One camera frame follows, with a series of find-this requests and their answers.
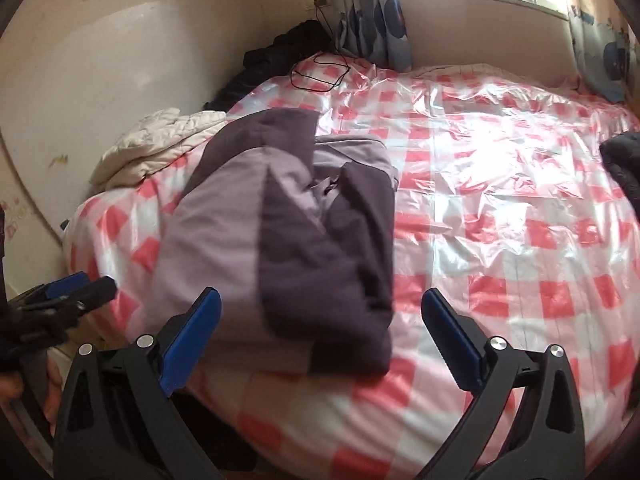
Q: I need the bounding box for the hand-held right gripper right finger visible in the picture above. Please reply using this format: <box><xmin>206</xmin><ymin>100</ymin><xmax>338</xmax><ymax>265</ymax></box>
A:
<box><xmin>415</xmin><ymin>287</ymin><xmax>586</xmax><ymax>480</ymax></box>

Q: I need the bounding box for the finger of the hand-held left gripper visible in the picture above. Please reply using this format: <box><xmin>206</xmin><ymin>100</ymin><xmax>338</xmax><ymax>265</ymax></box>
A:
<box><xmin>7</xmin><ymin>271</ymin><xmax>90</xmax><ymax>312</ymax></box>
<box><xmin>50</xmin><ymin>276</ymin><xmax>119</xmax><ymax>322</ymax></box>

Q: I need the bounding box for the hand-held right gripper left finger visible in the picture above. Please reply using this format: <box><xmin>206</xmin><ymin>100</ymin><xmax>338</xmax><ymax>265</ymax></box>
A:
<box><xmin>52</xmin><ymin>287</ymin><xmax>223</xmax><ymax>480</ymax></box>

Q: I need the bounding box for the purple jacket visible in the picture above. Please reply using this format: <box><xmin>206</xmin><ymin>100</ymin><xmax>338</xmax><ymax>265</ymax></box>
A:
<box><xmin>145</xmin><ymin>108</ymin><xmax>401</xmax><ymax>376</ymax></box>

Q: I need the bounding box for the person's left hand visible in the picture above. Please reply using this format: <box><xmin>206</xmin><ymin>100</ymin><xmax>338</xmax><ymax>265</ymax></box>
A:
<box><xmin>0</xmin><ymin>376</ymin><xmax>27</xmax><ymax>403</ymax></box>

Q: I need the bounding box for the bed with pink checkered cover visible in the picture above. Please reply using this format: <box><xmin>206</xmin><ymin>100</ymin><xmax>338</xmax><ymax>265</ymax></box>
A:
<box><xmin>62</xmin><ymin>57</ymin><xmax>640</xmax><ymax>480</ymax></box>

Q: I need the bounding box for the white quilted blanket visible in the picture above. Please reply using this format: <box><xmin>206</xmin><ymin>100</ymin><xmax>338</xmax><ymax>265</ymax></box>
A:
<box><xmin>90</xmin><ymin>107</ymin><xmax>228</xmax><ymax>193</ymax></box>

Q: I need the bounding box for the black down jacket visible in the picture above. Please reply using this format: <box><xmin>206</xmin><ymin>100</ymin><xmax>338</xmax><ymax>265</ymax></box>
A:
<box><xmin>599</xmin><ymin>130</ymin><xmax>640</xmax><ymax>197</ymax></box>

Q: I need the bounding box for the black clothing pile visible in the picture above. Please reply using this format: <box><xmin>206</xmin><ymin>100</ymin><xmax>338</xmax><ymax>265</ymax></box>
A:
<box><xmin>202</xmin><ymin>20</ymin><xmax>341</xmax><ymax>111</ymax></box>

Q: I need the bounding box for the blue patterned curtain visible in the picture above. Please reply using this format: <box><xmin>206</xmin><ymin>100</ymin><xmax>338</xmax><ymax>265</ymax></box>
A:
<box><xmin>335</xmin><ymin>0</ymin><xmax>416</xmax><ymax>73</ymax></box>
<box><xmin>567</xmin><ymin>0</ymin><xmax>640</xmax><ymax>106</ymax></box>

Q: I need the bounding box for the black cable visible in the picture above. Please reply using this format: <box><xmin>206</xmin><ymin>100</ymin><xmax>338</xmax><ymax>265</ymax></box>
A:
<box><xmin>290</xmin><ymin>5</ymin><xmax>353</xmax><ymax>94</ymax></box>

